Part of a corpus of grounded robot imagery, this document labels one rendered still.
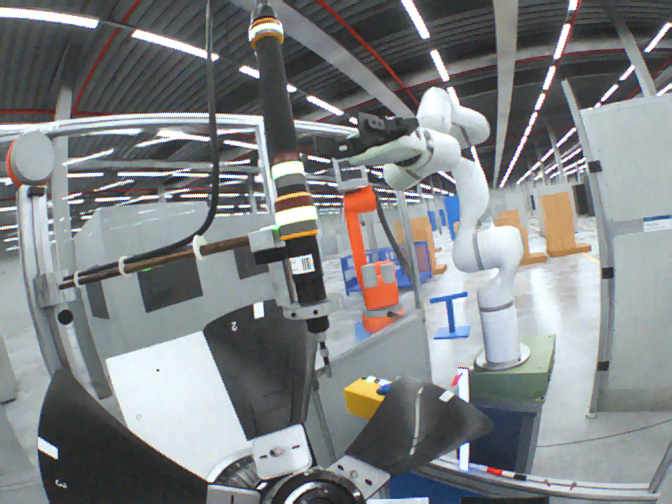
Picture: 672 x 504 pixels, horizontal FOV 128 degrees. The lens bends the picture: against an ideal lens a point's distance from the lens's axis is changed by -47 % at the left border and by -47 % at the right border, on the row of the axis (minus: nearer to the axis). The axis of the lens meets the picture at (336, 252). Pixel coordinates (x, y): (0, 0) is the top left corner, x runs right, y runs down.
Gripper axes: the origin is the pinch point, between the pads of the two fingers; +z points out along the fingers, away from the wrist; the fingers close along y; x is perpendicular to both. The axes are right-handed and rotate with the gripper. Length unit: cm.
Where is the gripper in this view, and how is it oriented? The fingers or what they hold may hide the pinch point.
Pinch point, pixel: (341, 136)
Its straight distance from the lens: 42.0
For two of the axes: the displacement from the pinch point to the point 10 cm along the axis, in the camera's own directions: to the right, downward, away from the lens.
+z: -7.2, 1.8, -6.7
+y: -6.7, 0.9, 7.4
